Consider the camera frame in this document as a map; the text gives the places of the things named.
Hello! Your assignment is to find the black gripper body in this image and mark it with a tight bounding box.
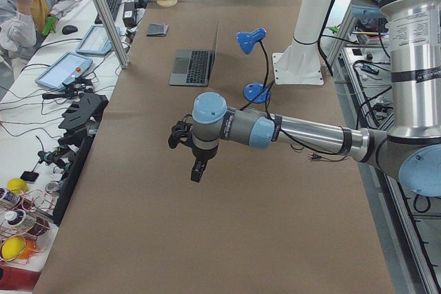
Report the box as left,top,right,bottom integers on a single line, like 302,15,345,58
191,149,218,182

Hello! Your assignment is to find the grey laptop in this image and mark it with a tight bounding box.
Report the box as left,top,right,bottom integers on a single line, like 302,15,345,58
168,22,219,87

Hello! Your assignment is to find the black keyboard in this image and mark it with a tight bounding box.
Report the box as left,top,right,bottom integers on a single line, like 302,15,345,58
105,0,122,21

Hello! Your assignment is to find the blue desk lamp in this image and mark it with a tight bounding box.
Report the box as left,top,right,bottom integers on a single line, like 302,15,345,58
236,28,270,104

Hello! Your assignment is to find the folded grey cloth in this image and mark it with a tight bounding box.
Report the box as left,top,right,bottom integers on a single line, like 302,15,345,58
146,23,169,36

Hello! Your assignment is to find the yellow ball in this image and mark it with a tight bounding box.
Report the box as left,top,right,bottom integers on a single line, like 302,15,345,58
1,236,26,261

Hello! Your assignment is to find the black slotted stand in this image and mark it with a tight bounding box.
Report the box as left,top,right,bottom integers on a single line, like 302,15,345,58
58,93,109,134

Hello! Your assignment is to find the black computer mouse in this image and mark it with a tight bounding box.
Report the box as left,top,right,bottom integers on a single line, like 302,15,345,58
61,25,79,35

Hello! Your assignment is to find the near blue teach pendant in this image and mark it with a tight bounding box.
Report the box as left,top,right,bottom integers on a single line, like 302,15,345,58
34,52,92,90

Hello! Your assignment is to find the aluminium frame post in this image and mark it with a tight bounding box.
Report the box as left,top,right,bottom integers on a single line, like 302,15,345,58
92,0,130,69

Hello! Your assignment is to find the far blue teach pendant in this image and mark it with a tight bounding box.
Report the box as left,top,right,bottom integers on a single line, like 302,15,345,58
75,24,113,56

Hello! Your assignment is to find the person in grey jacket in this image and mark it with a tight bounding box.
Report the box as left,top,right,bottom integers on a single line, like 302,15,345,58
1,0,75,62

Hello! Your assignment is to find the blue teach pendant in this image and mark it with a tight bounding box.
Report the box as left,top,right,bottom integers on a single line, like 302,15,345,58
34,52,92,90
75,24,113,56

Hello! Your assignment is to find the copper wire bottle basket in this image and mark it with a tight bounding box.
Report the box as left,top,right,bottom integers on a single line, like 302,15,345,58
1,188,58,271

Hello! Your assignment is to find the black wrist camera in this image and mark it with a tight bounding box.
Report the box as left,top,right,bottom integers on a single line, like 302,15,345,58
168,114,193,149

